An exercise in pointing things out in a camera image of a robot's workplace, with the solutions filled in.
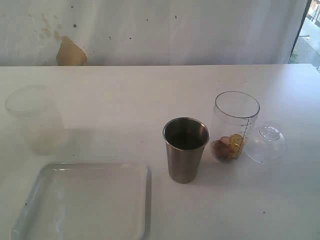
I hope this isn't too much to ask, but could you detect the translucent plastic container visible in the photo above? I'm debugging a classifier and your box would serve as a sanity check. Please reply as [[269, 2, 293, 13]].
[[5, 84, 68, 156]]

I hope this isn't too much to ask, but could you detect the stainless steel tumbler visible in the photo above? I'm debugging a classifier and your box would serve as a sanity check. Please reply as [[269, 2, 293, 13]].
[[162, 117, 210, 184]]

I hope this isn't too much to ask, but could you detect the white rectangular tray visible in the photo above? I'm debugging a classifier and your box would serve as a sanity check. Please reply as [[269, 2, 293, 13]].
[[9, 163, 148, 240]]

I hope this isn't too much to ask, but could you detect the pile of coins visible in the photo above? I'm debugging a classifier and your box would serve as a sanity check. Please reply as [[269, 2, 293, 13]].
[[212, 133, 246, 162]]

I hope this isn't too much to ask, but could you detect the clear dome lid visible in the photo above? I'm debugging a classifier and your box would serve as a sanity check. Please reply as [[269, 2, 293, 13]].
[[244, 121, 287, 165]]

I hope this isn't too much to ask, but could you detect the clear measuring shaker cup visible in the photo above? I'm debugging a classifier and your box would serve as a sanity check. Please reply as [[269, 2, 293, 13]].
[[210, 91, 261, 164]]

